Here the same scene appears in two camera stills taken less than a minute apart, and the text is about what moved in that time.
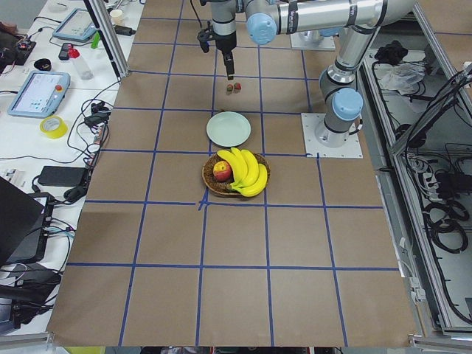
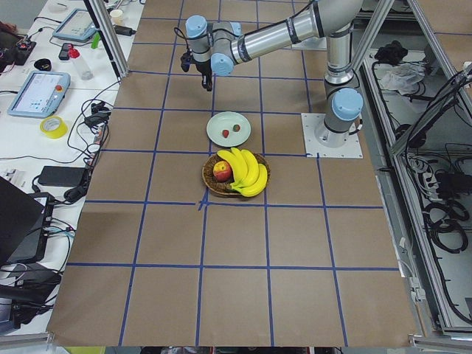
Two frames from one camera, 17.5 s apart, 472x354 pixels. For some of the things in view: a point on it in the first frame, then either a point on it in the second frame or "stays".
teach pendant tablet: (40, 94) stays
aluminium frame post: (114, 51) stays
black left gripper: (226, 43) to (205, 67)
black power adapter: (62, 175) stays
